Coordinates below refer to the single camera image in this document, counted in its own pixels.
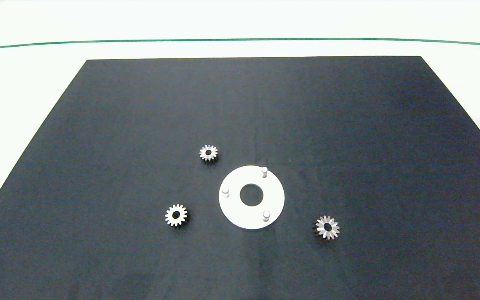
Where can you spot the small steel planetary gear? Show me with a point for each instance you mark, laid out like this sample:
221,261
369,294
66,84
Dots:
213,149
170,215
334,227

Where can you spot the round white pinned carrier plate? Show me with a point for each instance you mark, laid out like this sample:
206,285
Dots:
233,210

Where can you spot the dark rectangular table mat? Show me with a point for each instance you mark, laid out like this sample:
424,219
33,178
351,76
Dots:
348,125

